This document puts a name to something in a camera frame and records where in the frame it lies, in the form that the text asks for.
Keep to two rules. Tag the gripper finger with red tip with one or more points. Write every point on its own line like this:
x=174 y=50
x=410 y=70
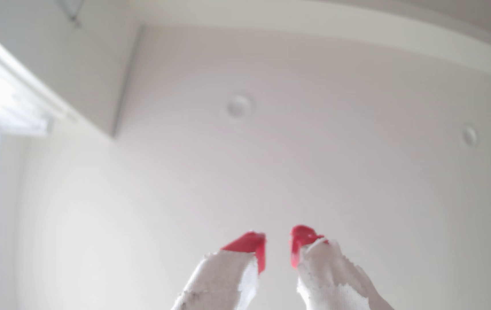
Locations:
x=224 y=280
x=331 y=280

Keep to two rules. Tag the white curtain rail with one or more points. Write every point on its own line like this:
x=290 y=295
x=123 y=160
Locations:
x=9 y=99

